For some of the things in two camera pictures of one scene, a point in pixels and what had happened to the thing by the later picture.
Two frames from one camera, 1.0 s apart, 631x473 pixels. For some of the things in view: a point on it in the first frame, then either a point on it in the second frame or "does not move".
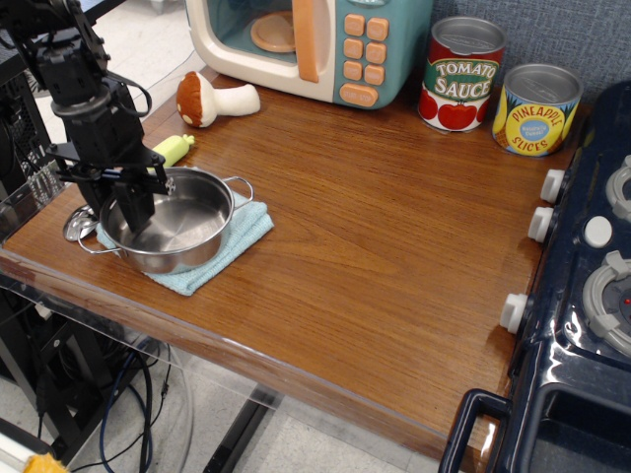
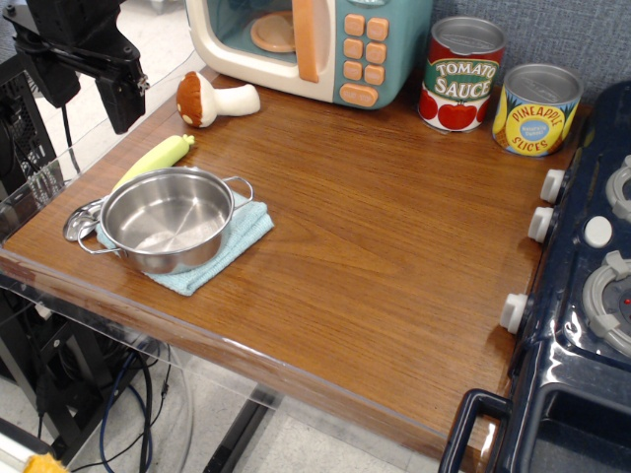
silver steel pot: (184, 229) does not move
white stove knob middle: (540, 223) does not move
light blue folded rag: (250, 222) does not move
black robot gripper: (105, 142) -> (64, 35)
